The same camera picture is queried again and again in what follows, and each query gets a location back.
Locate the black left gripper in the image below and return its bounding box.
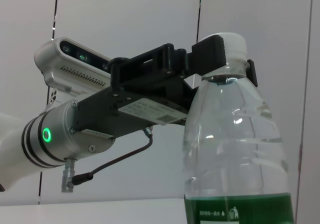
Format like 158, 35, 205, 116
74, 76, 199, 139

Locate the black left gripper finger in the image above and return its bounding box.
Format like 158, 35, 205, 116
107, 35, 227, 90
246, 58, 259, 88

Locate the clear water bottle green label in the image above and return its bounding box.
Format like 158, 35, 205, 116
182, 32, 297, 224

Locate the silver connector plug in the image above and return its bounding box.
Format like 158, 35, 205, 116
61, 157, 77, 194

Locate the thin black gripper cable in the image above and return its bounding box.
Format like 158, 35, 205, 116
71, 126, 155, 186

